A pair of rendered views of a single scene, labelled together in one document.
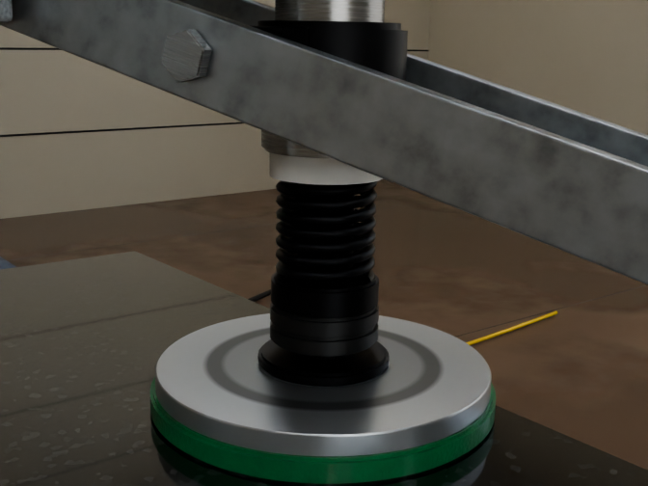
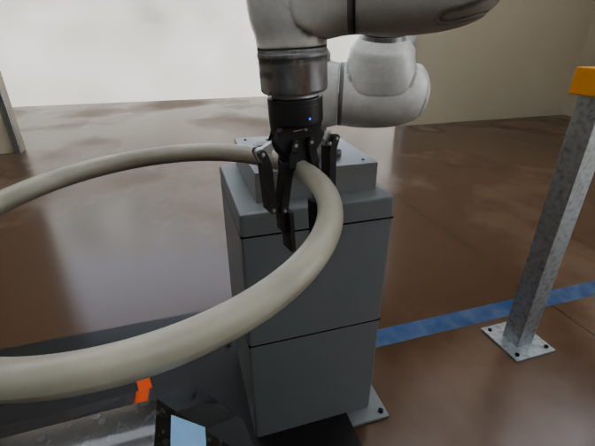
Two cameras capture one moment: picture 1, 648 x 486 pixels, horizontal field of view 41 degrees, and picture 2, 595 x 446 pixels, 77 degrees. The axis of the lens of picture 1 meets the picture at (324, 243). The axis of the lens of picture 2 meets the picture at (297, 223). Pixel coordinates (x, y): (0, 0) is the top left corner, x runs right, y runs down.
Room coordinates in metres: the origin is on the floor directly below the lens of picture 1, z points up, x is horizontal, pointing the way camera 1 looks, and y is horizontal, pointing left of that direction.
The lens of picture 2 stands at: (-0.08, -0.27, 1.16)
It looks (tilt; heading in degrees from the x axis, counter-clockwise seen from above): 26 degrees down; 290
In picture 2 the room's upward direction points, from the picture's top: straight up
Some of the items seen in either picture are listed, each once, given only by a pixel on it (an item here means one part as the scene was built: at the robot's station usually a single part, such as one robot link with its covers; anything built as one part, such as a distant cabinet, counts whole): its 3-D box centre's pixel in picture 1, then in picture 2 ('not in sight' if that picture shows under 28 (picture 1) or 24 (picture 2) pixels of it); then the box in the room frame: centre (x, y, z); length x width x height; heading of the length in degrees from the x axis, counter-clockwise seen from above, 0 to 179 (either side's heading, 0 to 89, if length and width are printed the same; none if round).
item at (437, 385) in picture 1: (323, 370); not in sight; (0.53, 0.00, 0.89); 0.21 x 0.21 x 0.01
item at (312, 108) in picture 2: not in sight; (296, 128); (0.11, -0.76, 1.05); 0.08 x 0.07 x 0.09; 50
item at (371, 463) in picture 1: (323, 375); not in sight; (0.53, 0.00, 0.89); 0.22 x 0.22 x 0.04
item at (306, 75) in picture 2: not in sight; (293, 73); (0.11, -0.76, 1.12); 0.09 x 0.09 x 0.06
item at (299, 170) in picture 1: (327, 147); not in sight; (0.53, 0.00, 1.04); 0.07 x 0.07 x 0.04
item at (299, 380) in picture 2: not in sight; (297, 292); (0.28, -1.22, 0.40); 0.50 x 0.50 x 0.80; 37
